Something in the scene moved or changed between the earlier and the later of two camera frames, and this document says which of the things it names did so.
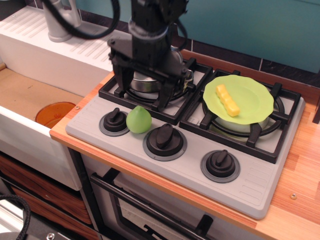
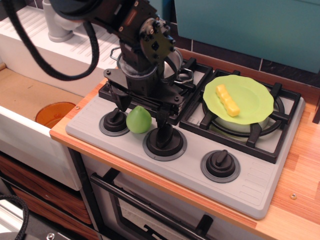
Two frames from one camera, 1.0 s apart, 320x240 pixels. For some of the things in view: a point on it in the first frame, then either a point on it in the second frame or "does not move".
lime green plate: (254, 99) does not move
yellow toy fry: (227, 101) does not move
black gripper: (153, 57) → (150, 86)
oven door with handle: (128, 209) does not move
